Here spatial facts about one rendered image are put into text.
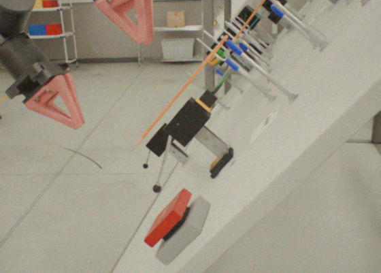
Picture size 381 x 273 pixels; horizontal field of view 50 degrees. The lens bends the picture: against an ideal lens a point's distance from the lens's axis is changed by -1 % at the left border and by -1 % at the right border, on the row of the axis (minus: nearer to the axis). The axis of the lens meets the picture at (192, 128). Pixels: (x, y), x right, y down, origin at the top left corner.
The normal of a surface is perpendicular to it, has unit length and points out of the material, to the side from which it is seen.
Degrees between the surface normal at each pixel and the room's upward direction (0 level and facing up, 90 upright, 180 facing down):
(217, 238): 90
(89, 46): 90
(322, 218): 0
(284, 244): 0
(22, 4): 56
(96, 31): 90
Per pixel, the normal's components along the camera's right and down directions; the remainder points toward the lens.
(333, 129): -0.21, 0.32
